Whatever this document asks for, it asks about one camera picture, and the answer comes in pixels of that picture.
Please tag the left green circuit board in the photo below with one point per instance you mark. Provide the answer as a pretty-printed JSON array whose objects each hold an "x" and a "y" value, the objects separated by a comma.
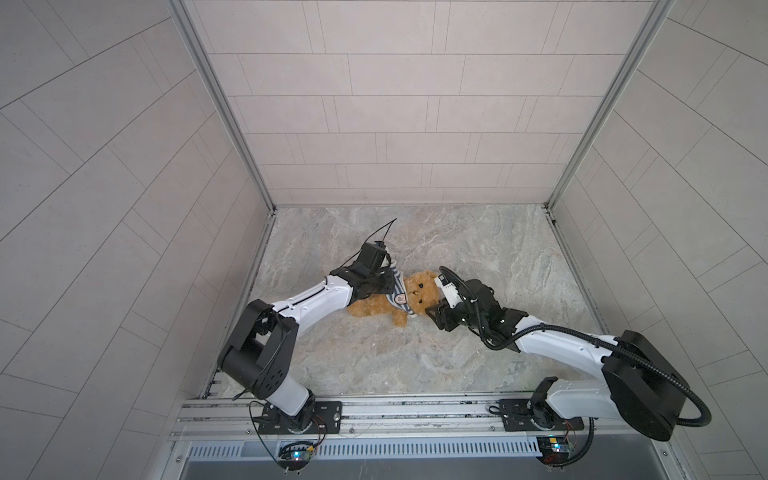
[{"x": 296, "y": 455}]

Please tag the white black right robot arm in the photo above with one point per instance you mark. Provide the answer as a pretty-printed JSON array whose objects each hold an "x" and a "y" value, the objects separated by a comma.
[{"x": 629, "y": 379}]

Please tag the aluminium corner post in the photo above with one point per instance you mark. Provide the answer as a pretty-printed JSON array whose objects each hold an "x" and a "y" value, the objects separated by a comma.
[
  {"x": 647, "y": 32},
  {"x": 192, "y": 40}
]

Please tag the blue white striped sweater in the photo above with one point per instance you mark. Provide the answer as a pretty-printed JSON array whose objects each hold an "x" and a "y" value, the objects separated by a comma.
[{"x": 399, "y": 291}]

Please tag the aluminium right corner post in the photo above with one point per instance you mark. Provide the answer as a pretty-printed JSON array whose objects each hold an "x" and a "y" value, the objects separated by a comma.
[{"x": 647, "y": 32}]

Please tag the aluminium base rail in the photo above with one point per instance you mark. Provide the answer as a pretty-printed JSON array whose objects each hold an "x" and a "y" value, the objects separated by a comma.
[{"x": 389, "y": 427}]

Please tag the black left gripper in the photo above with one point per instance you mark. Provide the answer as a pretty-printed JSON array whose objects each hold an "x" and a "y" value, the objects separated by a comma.
[{"x": 387, "y": 285}]

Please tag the brown teddy bear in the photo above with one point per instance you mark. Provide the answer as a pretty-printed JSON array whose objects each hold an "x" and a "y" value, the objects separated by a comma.
[{"x": 422, "y": 292}]

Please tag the aluminium left corner post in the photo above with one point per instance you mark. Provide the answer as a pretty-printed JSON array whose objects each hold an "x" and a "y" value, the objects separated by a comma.
[{"x": 192, "y": 40}]

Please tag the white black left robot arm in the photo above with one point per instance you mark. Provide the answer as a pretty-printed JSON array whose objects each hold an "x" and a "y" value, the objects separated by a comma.
[{"x": 259, "y": 350}]

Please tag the right green circuit board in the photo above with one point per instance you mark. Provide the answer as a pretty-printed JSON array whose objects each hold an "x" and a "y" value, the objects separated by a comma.
[{"x": 554, "y": 450}]

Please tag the green circuit board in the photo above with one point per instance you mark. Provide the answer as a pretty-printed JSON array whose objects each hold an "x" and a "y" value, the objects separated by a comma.
[
  {"x": 554, "y": 450},
  {"x": 296, "y": 455}
]

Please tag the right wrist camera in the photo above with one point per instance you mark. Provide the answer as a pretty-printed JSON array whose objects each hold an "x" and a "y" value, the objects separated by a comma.
[{"x": 449, "y": 284}]

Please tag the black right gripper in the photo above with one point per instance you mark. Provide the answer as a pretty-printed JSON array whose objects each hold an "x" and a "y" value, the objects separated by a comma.
[{"x": 442, "y": 314}]

